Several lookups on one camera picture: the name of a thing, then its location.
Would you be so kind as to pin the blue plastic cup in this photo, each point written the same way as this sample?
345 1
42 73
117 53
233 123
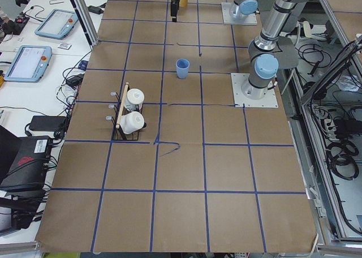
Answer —
182 68

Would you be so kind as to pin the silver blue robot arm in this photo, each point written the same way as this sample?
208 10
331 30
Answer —
264 65
237 12

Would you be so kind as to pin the black power brick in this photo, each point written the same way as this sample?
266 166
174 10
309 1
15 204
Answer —
95 10

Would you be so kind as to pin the white mug far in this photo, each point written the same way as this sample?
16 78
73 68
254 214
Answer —
134 100

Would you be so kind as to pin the white mug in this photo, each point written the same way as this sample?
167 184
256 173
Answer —
132 122
134 100

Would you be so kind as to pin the blue teach pendant far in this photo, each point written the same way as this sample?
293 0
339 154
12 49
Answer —
58 24

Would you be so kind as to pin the blue teach pendant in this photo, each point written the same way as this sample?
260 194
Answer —
58 24
29 64

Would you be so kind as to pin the grey office chair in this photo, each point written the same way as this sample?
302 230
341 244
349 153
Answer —
288 56

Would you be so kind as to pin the white mug near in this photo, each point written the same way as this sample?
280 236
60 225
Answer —
132 122

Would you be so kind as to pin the blue teach pendant near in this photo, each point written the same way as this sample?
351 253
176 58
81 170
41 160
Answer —
29 64

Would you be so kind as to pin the black power adapter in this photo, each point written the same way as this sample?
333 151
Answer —
46 123

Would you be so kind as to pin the black computer box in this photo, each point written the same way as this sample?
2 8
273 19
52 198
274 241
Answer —
23 161

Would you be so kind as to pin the aluminium frame post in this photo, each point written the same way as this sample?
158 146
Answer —
86 23

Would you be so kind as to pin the black wire mug rack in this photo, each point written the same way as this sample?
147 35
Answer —
119 111

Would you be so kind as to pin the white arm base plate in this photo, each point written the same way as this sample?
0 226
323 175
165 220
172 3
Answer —
248 96

